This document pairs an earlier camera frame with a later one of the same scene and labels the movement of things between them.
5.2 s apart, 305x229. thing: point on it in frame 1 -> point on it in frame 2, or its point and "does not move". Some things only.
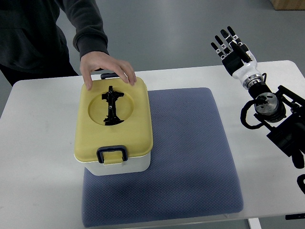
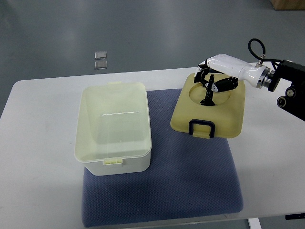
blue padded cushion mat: x=191 y=173 does not move
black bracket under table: x=295 y=216 does not move
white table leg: x=254 y=223 does not move
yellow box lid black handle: x=114 y=123 -> x=225 y=119
